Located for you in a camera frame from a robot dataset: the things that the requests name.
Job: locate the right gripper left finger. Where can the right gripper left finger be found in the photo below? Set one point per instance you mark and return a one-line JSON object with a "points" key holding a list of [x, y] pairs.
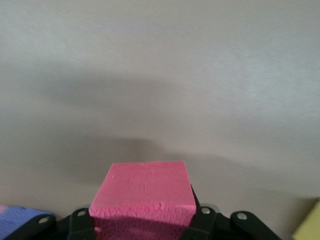
{"points": [[75, 225]]}

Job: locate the red foam cube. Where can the red foam cube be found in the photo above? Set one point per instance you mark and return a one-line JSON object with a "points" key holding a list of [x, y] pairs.
{"points": [[142, 185]]}

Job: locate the yellow foam cube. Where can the yellow foam cube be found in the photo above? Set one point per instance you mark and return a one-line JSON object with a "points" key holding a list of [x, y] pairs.
{"points": [[310, 225]]}

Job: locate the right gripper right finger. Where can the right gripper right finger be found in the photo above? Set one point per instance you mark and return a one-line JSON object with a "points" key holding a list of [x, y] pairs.
{"points": [[212, 225]]}

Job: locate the purple foam cube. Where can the purple foam cube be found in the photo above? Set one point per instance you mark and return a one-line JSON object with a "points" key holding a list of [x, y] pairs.
{"points": [[17, 217]]}

